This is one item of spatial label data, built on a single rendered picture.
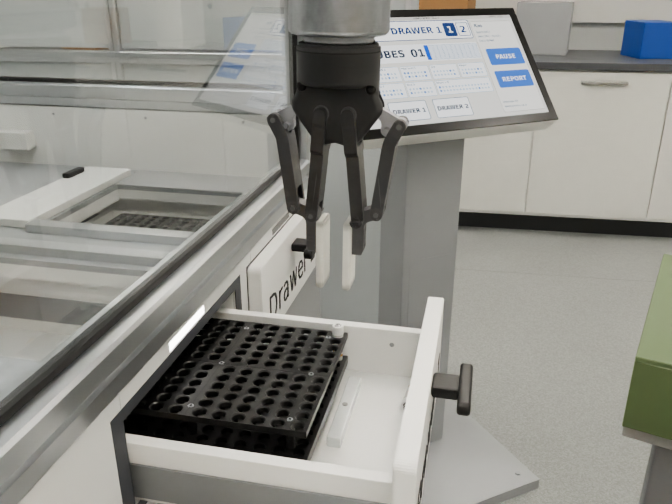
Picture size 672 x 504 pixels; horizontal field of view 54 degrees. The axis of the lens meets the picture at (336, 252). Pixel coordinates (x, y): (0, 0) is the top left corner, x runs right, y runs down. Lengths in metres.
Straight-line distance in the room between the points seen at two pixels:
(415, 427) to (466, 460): 1.40
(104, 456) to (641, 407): 0.59
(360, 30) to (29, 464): 0.40
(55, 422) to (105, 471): 0.09
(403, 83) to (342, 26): 0.90
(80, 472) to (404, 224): 1.17
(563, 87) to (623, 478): 2.07
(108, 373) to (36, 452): 0.09
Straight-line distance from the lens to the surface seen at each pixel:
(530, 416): 2.20
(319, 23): 0.57
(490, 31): 1.67
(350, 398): 0.71
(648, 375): 0.84
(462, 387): 0.62
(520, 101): 1.60
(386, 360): 0.76
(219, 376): 0.66
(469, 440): 2.00
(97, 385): 0.53
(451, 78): 1.53
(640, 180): 3.72
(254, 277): 0.82
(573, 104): 3.56
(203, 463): 0.58
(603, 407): 2.32
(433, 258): 1.66
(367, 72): 0.59
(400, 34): 1.53
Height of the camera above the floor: 1.25
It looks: 22 degrees down
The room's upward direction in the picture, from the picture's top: straight up
